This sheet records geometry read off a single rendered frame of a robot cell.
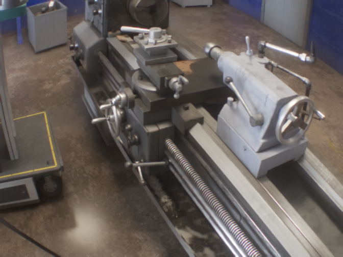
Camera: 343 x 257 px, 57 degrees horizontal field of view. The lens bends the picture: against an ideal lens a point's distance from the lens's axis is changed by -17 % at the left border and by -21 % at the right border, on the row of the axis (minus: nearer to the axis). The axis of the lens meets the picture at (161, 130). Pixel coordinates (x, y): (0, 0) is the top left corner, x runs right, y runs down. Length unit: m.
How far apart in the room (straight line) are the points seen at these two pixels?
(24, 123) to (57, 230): 0.88
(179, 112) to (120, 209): 0.95
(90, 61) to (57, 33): 1.97
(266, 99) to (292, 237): 0.56
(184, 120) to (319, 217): 0.81
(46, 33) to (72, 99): 1.34
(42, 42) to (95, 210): 2.69
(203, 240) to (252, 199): 0.47
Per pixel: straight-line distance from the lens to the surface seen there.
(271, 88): 1.46
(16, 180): 2.34
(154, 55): 1.82
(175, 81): 1.67
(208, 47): 1.83
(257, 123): 1.44
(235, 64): 1.61
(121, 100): 1.81
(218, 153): 1.59
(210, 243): 1.80
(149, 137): 1.77
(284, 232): 1.34
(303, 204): 1.64
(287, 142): 1.47
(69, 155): 2.90
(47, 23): 4.55
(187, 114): 1.73
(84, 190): 2.60
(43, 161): 2.38
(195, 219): 1.89
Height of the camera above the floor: 1.85
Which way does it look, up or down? 37 degrees down
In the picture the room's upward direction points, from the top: 2 degrees clockwise
